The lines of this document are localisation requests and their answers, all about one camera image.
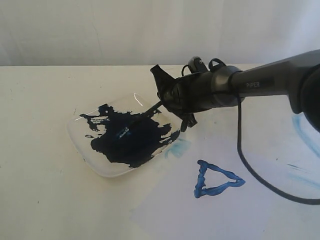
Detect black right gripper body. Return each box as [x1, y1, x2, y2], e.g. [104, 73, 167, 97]
[159, 56, 218, 115]

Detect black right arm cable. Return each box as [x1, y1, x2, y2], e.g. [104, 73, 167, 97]
[181, 57, 320, 206]

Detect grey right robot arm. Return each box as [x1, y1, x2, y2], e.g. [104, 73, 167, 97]
[150, 50, 320, 131]

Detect white square paint plate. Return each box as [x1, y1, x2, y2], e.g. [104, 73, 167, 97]
[67, 93, 180, 178]

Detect black paintbrush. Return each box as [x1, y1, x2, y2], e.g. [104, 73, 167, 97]
[112, 101, 163, 143]

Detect white paper sheet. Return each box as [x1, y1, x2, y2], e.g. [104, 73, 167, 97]
[131, 137, 320, 240]

